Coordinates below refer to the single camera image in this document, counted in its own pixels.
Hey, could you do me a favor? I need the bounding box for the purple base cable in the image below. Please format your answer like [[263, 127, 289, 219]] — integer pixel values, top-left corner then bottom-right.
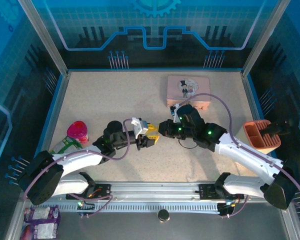
[[77, 194, 114, 219], [218, 194, 248, 218]]

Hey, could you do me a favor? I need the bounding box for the green snack bag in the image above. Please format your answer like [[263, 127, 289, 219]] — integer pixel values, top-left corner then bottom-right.
[[48, 136, 82, 155]]

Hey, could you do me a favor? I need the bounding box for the aluminium frame post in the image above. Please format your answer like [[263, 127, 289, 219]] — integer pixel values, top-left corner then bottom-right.
[[17, 0, 70, 77], [241, 0, 291, 77]]

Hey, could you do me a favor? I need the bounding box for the pink tin box couple print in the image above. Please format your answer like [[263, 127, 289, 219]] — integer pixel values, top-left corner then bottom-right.
[[166, 75, 212, 112]]

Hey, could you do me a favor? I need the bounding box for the pink lidded cup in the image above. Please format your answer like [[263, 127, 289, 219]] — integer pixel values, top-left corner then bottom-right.
[[66, 120, 90, 144]]

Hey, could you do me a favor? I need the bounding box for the black round knob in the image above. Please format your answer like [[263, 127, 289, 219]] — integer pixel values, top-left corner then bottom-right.
[[157, 209, 171, 222]]

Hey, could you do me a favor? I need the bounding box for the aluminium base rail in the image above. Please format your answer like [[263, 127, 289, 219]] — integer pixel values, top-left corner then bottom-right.
[[61, 181, 228, 204]]

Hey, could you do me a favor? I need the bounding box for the orange and cream knife block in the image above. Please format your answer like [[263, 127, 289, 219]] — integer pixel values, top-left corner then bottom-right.
[[237, 119, 282, 156]]

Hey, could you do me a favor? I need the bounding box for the black knife handle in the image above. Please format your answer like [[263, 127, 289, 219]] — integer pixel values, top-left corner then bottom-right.
[[261, 118, 295, 140]]

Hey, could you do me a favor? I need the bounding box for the purple snack bag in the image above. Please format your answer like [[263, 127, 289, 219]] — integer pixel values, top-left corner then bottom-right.
[[19, 205, 62, 240]]

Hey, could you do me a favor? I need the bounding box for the slotted cable duct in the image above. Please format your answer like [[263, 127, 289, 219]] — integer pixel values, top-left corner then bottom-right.
[[58, 201, 222, 214]]

